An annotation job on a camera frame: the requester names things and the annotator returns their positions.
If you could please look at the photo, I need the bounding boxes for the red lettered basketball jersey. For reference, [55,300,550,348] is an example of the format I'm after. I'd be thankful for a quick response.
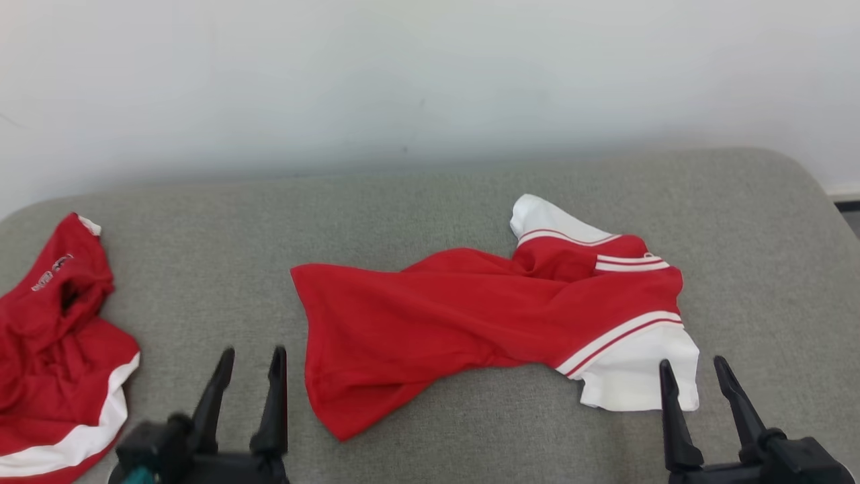
[290,194,701,442]

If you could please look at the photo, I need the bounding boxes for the red shorts with white band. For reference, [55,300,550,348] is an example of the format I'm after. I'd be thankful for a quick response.
[0,213,142,484]

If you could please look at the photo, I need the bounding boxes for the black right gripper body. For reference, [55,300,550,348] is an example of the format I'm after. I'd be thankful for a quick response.
[666,462,774,484]

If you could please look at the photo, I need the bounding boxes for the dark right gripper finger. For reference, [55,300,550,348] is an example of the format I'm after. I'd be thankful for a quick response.
[714,356,769,464]
[658,359,705,472]

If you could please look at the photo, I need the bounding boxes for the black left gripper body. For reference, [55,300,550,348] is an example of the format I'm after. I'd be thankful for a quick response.
[158,452,292,484]

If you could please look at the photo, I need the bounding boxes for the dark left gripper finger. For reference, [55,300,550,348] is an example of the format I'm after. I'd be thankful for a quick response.
[250,346,290,458]
[191,348,236,453]

